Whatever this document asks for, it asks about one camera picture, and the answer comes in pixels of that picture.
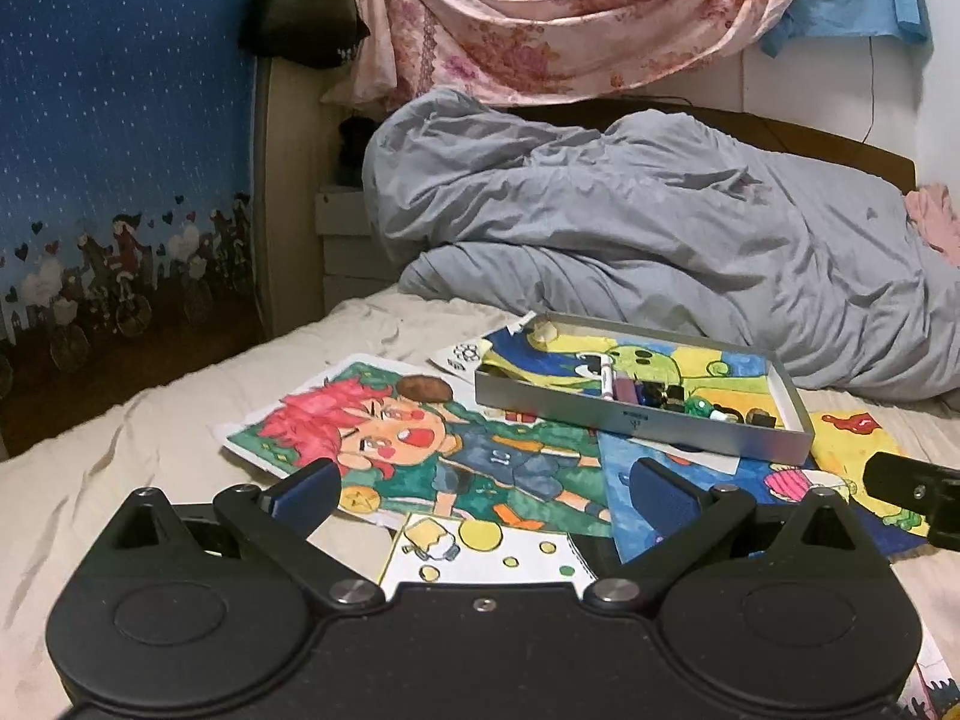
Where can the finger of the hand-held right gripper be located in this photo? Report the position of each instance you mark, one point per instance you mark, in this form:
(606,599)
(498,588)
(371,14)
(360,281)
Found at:
(911,487)

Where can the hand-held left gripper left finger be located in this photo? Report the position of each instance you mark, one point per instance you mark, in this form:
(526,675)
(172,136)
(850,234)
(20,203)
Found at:
(304,499)

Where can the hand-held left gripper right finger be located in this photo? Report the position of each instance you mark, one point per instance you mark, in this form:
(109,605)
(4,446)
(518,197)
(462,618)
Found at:
(660,499)

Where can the teal nail polish bottle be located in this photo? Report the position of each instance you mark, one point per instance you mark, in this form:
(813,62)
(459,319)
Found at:
(699,407)

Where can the purple lip gloss tube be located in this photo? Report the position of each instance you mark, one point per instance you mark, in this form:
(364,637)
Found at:
(625,388)

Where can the silver metal tray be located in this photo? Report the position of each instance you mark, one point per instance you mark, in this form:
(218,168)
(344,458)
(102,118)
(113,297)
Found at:
(570,409)

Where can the black cube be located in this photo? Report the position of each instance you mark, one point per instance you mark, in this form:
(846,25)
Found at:
(760,418)

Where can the white pink marker pen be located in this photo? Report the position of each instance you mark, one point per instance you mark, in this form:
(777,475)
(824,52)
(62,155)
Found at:
(602,376)

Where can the blue background drawing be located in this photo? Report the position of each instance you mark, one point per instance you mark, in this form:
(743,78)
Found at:
(622,465)

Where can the yellow background drawing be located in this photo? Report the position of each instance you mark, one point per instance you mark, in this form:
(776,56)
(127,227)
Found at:
(840,450)

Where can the green frog drawing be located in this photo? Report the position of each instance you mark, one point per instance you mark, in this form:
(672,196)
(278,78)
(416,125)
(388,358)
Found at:
(675,364)

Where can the beige bed sheet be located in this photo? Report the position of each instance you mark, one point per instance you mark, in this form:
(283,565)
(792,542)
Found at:
(150,450)

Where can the red-haired child drawing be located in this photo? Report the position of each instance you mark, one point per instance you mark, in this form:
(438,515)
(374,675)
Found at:
(487,457)

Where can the pineapple drawing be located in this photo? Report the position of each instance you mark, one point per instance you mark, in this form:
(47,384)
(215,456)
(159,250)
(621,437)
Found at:
(480,544)

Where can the black lettering drawing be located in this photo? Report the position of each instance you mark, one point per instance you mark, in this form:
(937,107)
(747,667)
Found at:
(937,682)

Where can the white flower outline paper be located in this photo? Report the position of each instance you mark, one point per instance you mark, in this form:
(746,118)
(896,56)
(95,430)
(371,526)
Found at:
(457,356)

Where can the white nightstand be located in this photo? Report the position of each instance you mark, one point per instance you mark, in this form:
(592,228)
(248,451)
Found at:
(352,240)

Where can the plain pink cloth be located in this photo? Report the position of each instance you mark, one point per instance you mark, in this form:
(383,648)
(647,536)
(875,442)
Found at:
(937,221)

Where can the grey duvet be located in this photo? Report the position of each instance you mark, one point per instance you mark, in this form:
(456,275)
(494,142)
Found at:
(637,225)

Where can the beige cabinet panel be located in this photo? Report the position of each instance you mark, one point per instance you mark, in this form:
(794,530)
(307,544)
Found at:
(292,202)

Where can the dark cloth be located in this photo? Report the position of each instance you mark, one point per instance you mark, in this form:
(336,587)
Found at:
(356,154)

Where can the blue printed curtain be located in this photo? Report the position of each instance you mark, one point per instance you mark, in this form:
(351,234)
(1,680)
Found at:
(127,127)

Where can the pink floral cloth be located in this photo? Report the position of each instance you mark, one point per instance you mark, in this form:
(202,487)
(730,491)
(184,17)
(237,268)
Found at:
(555,37)

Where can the black hanging bag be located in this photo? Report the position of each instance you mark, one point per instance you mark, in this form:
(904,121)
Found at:
(300,15)

